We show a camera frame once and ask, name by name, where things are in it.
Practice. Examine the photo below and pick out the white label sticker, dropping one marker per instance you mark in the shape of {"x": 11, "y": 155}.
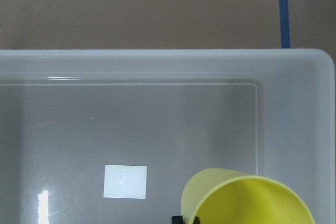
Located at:
{"x": 125, "y": 182}

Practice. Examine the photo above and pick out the translucent white plastic bin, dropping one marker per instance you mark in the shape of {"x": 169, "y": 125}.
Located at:
{"x": 65, "y": 114}

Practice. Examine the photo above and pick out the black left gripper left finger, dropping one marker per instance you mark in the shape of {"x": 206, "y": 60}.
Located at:
{"x": 177, "y": 220}

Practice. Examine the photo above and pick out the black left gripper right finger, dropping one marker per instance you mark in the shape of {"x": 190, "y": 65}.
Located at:
{"x": 196, "y": 220}

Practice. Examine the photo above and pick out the yellow paper cup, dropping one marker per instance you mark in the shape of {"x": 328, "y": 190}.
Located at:
{"x": 219, "y": 195}

